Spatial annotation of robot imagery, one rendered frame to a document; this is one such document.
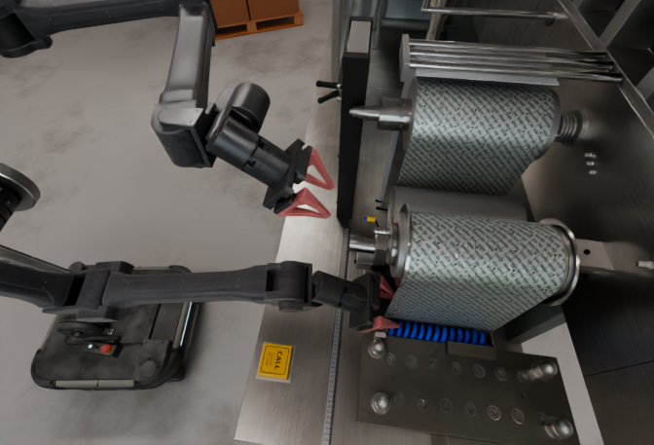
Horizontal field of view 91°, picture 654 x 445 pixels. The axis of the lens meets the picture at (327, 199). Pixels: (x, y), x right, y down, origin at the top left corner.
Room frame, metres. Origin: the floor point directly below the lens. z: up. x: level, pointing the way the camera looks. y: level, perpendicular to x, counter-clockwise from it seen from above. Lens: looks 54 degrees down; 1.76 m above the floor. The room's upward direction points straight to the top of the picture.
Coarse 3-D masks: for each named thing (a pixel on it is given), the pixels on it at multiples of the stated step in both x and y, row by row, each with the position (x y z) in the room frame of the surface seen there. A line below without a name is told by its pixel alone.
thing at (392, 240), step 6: (390, 228) 0.29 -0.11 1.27; (396, 228) 0.28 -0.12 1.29; (390, 234) 0.28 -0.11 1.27; (396, 234) 0.27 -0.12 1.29; (390, 240) 0.27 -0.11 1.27; (396, 240) 0.26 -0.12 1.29; (390, 246) 0.26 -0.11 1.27; (396, 246) 0.25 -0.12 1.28; (390, 252) 0.25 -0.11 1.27; (396, 252) 0.25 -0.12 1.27; (390, 258) 0.24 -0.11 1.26; (390, 264) 0.24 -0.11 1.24
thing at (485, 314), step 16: (400, 304) 0.21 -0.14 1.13; (416, 304) 0.20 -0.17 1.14; (432, 304) 0.20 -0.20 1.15; (448, 304) 0.20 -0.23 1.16; (464, 304) 0.19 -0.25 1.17; (480, 304) 0.19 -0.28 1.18; (496, 304) 0.19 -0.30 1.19; (512, 304) 0.18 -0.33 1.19; (528, 304) 0.18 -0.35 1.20; (416, 320) 0.20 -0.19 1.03; (432, 320) 0.20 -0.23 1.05; (448, 320) 0.19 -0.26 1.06; (464, 320) 0.19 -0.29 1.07; (480, 320) 0.19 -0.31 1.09; (496, 320) 0.18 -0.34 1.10
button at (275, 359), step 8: (264, 344) 0.18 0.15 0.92; (272, 344) 0.18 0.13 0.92; (264, 352) 0.16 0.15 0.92; (272, 352) 0.16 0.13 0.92; (280, 352) 0.16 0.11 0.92; (288, 352) 0.16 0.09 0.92; (264, 360) 0.14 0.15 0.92; (272, 360) 0.14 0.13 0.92; (280, 360) 0.14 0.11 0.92; (288, 360) 0.14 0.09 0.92; (264, 368) 0.12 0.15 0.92; (272, 368) 0.12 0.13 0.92; (280, 368) 0.12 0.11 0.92; (288, 368) 0.12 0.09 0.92; (264, 376) 0.11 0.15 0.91; (272, 376) 0.11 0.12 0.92; (280, 376) 0.11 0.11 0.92
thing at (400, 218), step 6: (396, 216) 0.32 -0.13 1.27; (402, 216) 0.30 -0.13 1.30; (396, 222) 0.31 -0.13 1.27; (402, 222) 0.28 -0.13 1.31; (402, 228) 0.27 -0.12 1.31; (402, 234) 0.26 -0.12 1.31; (402, 240) 0.25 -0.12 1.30; (402, 246) 0.24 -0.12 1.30; (564, 246) 0.24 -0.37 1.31; (402, 252) 0.23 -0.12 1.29; (564, 252) 0.23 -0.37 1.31; (396, 258) 0.24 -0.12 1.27; (402, 258) 0.23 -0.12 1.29; (396, 264) 0.23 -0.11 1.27; (402, 264) 0.22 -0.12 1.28; (390, 270) 0.24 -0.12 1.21; (396, 270) 0.22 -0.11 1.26; (564, 270) 0.20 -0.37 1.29; (396, 276) 0.22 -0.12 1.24; (564, 276) 0.20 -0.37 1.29; (558, 288) 0.19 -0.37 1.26
